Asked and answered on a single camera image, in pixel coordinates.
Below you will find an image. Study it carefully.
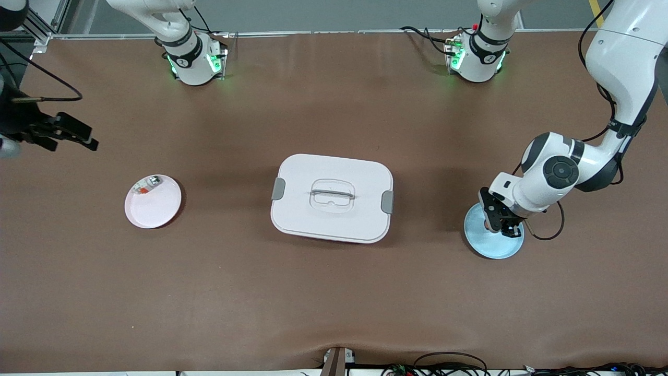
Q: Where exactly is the aluminium frame profile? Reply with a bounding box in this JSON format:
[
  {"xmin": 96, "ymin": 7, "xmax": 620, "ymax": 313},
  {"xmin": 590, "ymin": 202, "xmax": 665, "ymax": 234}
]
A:
[{"xmin": 23, "ymin": 0, "xmax": 71, "ymax": 46}]

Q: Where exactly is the black cable bundle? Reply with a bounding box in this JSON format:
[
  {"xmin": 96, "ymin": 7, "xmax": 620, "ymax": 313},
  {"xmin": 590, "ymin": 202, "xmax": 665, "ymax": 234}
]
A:
[{"xmin": 522, "ymin": 362, "xmax": 668, "ymax": 376}]

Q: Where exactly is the black looped cable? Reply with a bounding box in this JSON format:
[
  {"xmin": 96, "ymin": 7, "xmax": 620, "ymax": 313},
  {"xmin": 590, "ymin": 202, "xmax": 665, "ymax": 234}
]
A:
[{"xmin": 413, "ymin": 351, "xmax": 489, "ymax": 376}]

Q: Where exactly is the light blue round plate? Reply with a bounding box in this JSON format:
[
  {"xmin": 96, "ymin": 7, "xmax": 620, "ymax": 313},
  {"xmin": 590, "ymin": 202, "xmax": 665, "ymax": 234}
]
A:
[{"xmin": 463, "ymin": 201, "xmax": 525, "ymax": 260}]

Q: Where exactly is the white lidded plastic box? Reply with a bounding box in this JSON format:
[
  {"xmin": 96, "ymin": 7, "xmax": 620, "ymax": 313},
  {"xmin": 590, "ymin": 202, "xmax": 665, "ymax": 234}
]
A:
[{"xmin": 270, "ymin": 154, "xmax": 395, "ymax": 244}]

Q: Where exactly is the pink round plate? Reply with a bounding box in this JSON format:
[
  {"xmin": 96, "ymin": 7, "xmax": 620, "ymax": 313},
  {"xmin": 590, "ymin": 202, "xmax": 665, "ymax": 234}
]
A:
[{"xmin": 124, "ymin": 174, "xmax": 183, "ymax": 229}]

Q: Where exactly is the black right base cable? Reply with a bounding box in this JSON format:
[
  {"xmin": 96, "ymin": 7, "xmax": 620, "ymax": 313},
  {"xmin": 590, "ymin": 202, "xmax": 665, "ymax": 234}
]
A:
[{"xmin": 175, "ymin": 4, "xmax": 226, "ymax": 38}]

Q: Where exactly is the black base cable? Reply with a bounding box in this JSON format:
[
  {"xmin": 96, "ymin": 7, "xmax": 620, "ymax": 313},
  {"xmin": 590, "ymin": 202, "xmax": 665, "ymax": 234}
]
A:
[
  {"xmin": 175, "ymin": 4, "xmax": 226, "ymax": 38},
  {"xmin": 400, "ymin": 25, "xmax": 456, "ymax": 56}
]

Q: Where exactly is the black left base cable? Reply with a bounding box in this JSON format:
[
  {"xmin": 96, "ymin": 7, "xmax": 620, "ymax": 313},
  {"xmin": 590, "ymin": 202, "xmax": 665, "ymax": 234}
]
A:
[{"xmin": 400, "ymin": 25, "xmax": 456, "ymax": 56}]

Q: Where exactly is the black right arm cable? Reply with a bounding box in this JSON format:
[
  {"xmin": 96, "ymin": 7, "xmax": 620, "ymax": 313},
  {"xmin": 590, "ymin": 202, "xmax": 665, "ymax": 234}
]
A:
[{"xmin": 0, "ymin": 37, "xmax": 84, "ymax": 103}]

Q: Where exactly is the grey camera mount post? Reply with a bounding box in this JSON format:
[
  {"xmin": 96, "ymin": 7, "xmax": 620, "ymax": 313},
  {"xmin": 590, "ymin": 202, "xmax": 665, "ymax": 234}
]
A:
[{"xmin": 321, "ymin": 347, "xmax": 356, "ymax": 376}]

